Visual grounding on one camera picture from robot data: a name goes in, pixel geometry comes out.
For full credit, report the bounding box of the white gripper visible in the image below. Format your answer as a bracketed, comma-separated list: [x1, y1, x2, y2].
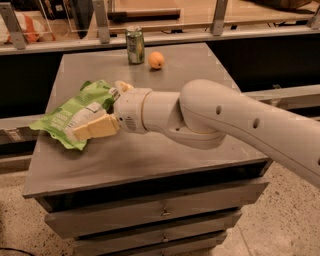
[73, 81, 152, 140]

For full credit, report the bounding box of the green rice chip bag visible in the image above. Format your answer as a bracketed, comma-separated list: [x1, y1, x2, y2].
[29, 80, 119, 150]

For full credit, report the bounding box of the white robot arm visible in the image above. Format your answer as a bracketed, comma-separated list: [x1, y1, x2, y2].
[72, 79, 320, 188]

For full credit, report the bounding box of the orange white bag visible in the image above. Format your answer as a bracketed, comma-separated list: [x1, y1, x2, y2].
[0, 12, 55, 44]

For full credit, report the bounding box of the orange fruit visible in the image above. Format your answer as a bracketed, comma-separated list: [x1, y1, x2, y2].
[148, 52, 164, 70]

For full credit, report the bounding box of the green soda can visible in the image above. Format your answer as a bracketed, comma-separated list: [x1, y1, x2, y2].
[125, 26, 145, 64]

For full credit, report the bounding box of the grey drawer cabinet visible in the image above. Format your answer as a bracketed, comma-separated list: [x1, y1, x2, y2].
[22, 42, 274, 256]

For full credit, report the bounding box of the clear acrylic holder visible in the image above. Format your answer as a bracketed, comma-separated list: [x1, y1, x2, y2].
[37, 0, 94, 37]

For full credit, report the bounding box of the top grey drawer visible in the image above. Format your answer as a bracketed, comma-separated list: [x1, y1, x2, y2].
[45, 177, 268, 238]

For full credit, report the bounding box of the grey drawer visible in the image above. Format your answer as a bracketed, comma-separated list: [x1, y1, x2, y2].
[108, 232, 227, 256]
[45, 177, 268, 238]
[73, 209, 243, 256]

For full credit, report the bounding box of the middle grey drawer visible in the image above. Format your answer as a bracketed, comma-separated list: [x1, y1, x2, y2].
[73, 209, 243, 256]

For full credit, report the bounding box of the bottom grey drawer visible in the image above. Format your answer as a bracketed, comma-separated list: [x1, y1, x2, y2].
[108, 232, 227, 256]

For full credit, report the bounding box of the middle metal bracket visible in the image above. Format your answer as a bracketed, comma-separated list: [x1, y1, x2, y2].
[92, 0, 110, 44]

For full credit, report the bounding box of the metal bracket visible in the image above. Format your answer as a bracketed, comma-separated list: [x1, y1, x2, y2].
[0, 2, 27, 50]
[210, 0, 228, 36]
[307, 6, 320, 29]
[92, 0, 110, 44]

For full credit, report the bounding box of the left metal bracket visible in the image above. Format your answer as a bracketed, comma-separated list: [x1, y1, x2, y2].
[0, 2, 27, 50]

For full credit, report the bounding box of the black floor cable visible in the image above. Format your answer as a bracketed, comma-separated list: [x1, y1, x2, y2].
[0, 246, 36, 256]

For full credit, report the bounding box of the far right metal bracket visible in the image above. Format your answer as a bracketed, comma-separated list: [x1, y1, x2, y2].
[307, 6, 320, 29]

